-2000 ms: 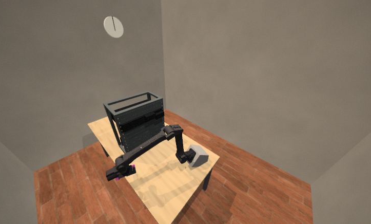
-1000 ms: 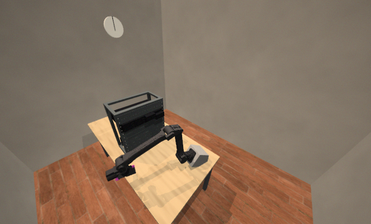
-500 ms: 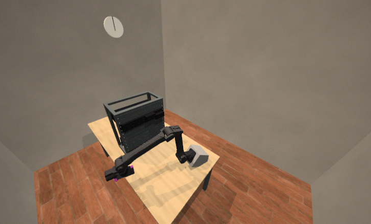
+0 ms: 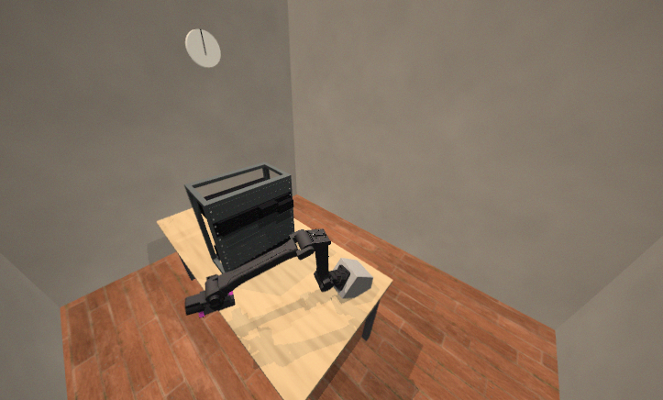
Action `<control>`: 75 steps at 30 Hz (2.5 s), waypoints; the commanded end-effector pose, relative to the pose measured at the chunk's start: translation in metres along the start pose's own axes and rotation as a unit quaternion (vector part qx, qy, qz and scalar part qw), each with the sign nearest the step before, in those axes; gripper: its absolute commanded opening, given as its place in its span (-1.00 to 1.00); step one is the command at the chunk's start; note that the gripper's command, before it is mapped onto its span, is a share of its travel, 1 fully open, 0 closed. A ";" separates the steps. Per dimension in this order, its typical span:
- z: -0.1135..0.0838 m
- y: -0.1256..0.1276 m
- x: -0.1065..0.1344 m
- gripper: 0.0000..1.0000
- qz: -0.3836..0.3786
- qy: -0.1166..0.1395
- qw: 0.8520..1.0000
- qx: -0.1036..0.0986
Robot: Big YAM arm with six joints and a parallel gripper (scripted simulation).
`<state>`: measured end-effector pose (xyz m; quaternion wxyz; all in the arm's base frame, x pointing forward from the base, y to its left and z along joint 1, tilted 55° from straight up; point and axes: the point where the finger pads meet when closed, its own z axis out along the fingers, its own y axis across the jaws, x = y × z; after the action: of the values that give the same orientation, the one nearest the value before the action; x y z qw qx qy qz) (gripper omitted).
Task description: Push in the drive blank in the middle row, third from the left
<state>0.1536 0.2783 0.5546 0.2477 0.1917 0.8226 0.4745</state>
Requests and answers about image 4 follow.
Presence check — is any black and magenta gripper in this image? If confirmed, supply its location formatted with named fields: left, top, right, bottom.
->
left=198, top=291, right=236, bottom=318

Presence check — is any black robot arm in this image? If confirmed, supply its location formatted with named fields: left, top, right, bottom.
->
left=185, top=228, right=350, bottom=316

